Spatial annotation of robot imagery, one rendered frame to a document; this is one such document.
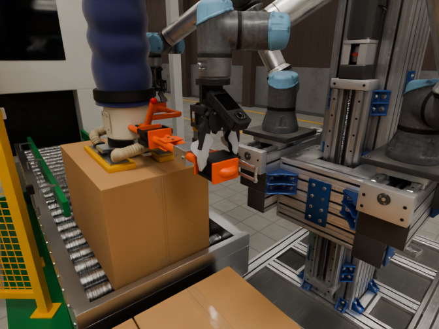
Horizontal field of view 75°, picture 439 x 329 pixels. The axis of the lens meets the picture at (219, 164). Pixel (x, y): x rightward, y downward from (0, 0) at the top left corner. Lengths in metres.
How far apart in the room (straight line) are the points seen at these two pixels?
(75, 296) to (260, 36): 0.95
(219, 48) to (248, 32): 0.07
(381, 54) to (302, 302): 1.14
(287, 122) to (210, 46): 0.63
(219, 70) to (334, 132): 0.67
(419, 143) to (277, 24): 0.54
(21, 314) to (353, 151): 1.88
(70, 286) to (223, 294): 0.52
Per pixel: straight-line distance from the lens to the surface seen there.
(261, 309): 1.07
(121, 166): 1.06
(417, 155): 0.98
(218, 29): 0.64
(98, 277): 1.27
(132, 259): 1.10
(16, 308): 2.14
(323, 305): 1.61
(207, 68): 0.64
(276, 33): 0.65
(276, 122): 1.18
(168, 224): 1.09
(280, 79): 1.17
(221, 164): 0.65
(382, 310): 1.70
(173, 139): 0.87
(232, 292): 1.11
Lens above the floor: 1.32
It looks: 20 degrees down
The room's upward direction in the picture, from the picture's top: straight up
